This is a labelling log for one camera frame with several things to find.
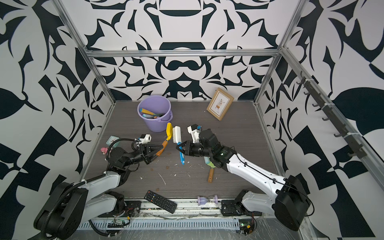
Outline light green small trowel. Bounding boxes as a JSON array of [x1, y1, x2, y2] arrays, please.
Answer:
[[208, 162, 215, 183]]

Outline black remote control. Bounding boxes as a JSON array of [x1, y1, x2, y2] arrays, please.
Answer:
[[144, 190, 178, 214]]

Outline wooden picture frame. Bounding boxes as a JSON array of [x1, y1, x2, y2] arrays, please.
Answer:
[[207, 88, 234, 121]]

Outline white blue cleaning brush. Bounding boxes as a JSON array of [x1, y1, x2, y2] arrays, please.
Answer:
[[173, 126, 185, 165]]

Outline wall hook rail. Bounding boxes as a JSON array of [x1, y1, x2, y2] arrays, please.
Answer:
[[298, 76, 368, 159]]

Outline light blue pointed trowel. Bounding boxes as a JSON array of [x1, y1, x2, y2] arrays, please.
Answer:
[[204, 157, 211, 165]]

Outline small teal alarm clock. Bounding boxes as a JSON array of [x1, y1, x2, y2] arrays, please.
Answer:
[[106, 136, 119, 146]]

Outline purple plastic bucket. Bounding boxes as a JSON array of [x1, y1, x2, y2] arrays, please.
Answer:
[[138, 96, 173, 133]]

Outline purple sand timer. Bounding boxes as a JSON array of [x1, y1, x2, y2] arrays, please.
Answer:
[[197, 195, 219, 206]]

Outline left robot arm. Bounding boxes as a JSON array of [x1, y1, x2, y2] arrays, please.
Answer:
[[32, 135, 164, 240]]

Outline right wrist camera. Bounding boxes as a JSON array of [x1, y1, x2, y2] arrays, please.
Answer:
[[187, 124, 202, 143]]

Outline light blue scoop trowel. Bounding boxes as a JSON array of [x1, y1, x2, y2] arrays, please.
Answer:
[[142, 114, 164, 119]]

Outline yellow scoop trowel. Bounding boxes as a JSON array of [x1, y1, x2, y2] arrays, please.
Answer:
[[156, 123, 173, 157]]

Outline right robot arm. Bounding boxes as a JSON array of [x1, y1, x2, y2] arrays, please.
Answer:
[[173, 126, 313, 232]]

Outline green trowel yellow handle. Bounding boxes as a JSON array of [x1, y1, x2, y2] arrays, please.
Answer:
[[139, 108, 155, 116]]

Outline pink toy figure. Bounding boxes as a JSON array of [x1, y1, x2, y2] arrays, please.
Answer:
[[101, 147, 108, 155]]

